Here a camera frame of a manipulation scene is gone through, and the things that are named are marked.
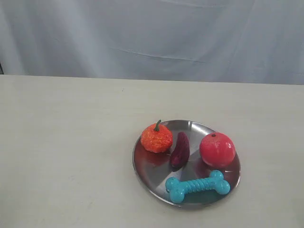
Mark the dark purple toy eggplant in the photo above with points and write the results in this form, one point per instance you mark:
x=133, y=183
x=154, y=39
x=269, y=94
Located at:
x=179, y=157

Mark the orange toy pumpkin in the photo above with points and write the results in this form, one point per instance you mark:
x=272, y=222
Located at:
x=156, y=138

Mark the white backdrop cloth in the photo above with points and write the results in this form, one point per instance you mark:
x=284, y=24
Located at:
x=247, y=41

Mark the red toy tomato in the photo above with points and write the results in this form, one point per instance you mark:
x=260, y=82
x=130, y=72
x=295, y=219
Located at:
x=217, y=150

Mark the teal toy bone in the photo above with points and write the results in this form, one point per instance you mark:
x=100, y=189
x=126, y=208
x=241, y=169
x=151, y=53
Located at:
x=178, y=189

